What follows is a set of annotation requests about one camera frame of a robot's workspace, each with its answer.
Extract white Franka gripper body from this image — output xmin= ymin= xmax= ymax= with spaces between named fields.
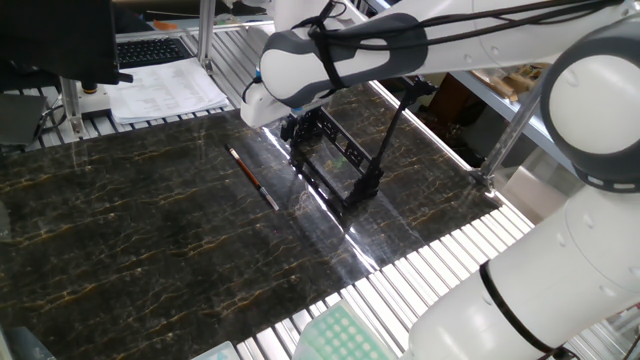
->
xmin=239 ymin=79 xmax=302 ymax=129

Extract brown calligraphy brush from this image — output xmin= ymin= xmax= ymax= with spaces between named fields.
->
xmin=224 ymin=143 xmax=281 ymax=212

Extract black pen rack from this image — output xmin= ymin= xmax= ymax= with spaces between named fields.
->
xmin=279 ymin=74 xmax=439 ymax=217

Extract white paper stack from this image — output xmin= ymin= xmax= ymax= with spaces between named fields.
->
xmin=103 ymin=56 xmax=231 ymax=126

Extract black computer keyboard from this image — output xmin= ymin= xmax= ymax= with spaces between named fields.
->
xmin=115 ymin=36 xmax=194 ymax=70

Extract grey metal shelf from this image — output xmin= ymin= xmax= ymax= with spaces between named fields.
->
xmin=448 ymin=69 xmax=579 ymax=174

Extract wooden pieces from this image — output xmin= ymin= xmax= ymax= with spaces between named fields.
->
xmin=469 ymin=62 xmax=551 ymax=101

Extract black monitor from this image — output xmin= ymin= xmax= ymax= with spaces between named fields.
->
xmin=0 ymin=0 xmax=135 ymax=94

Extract green pipette tip box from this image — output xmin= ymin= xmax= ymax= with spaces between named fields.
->
xmin=293 ymin=301 xmax=399 ymax=360

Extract aluminium diagonal strut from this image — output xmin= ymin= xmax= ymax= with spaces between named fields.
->
xmin=468 ymin=82 xmax=547 ymax=194

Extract dark grey flat box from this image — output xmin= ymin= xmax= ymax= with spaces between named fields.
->
xmin=0 ymin=93 xmax=49 ymax=148

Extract teal plastic box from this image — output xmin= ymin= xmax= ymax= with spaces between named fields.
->
xmin=0 ymin=324 xmax=57 ymax=360

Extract aluminium frame post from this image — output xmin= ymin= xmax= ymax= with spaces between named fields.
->
xmin=196 ymin=0 xmax=218 ymax=72

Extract aluminium monitor stand post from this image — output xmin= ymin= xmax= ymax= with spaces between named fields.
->
xmin=58 ymin=76 xmax=87 ymax=140

